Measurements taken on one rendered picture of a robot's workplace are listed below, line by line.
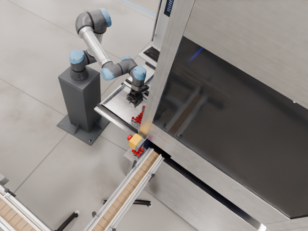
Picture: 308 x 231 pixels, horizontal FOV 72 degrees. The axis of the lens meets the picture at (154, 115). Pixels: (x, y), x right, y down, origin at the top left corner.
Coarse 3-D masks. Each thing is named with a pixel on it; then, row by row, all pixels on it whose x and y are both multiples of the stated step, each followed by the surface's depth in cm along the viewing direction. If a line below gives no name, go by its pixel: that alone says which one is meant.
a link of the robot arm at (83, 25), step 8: (80, 16) 128; (88, 16) 129; (80, 24) 126; (88, 24) 128; (80, 32) 127; (88, 32) 126; (88, 40) 125; (96, 40) 126; (88, 48) 127; (96, 48) 123; (96, 56) 123; (104, 56) 122; (104, 64) 121; (112, 64) 122; (104, 72) 118; (112, 72) 120; (120, 72) 123
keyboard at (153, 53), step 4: (148, 48) 214; (152, 48) 213; (144, 52) 209; (148, 52) 209; (152, 52) 210; (156, 52) 211; (148, 56) 208; (152, 56) 207; (156, 56) 208; (156, 60) 206
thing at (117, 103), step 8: (120, 88) 169; (128, 88) 170; (112, 96) 165; (120, 96) 167; (104, 104) 160; (112, 104) 162; (120, 104) 163; (128, 104) 164; (144, 104) 167; (112, 112) 155; (120, 112) 159; (128, 112) 161; (136, 112) 162; (128, 120) 157; (136, 128) 151
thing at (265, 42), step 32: (224, 0) 58; (256, 0) 53; (288, 0) 50; (192, 32) 69; (224, 32) 63; (256, 32) 58; (288, 32) 54; (256, 64) 64; (288, 64) 59; (288, 96) 65; (160, 128) 120; (192, 160) 122; (224, 192) 125; (288, 224) 109
